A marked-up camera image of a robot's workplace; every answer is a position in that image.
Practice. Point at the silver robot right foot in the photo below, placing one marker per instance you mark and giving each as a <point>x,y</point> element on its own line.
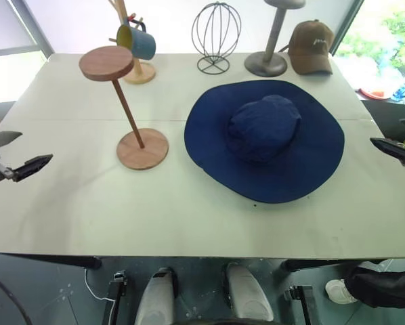
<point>246,294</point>

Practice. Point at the grey pedestal hat stand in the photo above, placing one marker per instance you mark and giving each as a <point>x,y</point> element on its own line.
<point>265,64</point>

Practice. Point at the brown wooden hat stand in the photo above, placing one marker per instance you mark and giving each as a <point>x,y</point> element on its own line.
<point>106,63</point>

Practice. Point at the silver robot foot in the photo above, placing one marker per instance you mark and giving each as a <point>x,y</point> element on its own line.
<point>155,298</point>
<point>246,294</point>

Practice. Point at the red plate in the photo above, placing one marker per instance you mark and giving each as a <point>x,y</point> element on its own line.
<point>373,93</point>

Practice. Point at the blue plastic object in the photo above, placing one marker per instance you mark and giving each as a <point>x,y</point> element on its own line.
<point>403,91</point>

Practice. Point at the black trouser leg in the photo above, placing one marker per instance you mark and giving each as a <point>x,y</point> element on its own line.
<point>382,286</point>

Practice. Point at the light wooden mug tree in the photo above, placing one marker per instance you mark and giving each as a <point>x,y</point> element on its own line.
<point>142,72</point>

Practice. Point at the silver robot left foot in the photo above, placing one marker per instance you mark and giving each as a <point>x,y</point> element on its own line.
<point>155,298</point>

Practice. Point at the black metal frame bracket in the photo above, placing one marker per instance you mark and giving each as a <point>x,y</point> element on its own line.
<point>118,291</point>
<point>302,301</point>

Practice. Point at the brown baseball cap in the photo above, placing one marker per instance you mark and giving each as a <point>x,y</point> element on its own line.
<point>309,47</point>

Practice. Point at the white shoe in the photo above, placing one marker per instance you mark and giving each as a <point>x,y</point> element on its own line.
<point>339,291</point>

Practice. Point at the blue mug yellow inside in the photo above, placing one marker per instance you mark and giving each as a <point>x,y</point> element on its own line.
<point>143,44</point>

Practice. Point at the blue wide-brim hat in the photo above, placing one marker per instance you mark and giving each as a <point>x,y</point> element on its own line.
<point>209,135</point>

